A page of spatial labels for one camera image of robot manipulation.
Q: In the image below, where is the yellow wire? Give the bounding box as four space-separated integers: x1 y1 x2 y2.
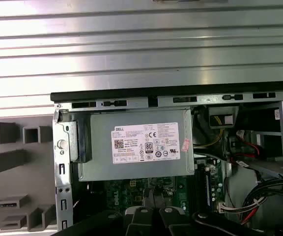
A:
193 115 225 148

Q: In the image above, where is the grey parts rack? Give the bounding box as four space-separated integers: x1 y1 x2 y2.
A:
0 115 57 232

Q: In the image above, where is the black cable bundle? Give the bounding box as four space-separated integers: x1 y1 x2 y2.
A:
237 177 283 226

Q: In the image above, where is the black PC case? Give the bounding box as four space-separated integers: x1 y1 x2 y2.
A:
50 81 283 236

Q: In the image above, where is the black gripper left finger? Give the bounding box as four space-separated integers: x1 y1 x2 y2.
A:
57 188 158 236

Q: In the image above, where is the green motherboard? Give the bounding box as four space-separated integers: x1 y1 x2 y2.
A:
87 157 227 222

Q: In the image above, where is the red wire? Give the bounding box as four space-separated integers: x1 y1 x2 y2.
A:
251 141 264 155

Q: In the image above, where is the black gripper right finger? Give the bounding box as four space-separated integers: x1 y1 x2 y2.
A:
156 189 264 236

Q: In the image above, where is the grey power supply unit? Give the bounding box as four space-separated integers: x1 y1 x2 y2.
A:
78 108 196 182

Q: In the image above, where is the RAM stick with label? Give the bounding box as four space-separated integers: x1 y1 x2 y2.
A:
204 169 212 207

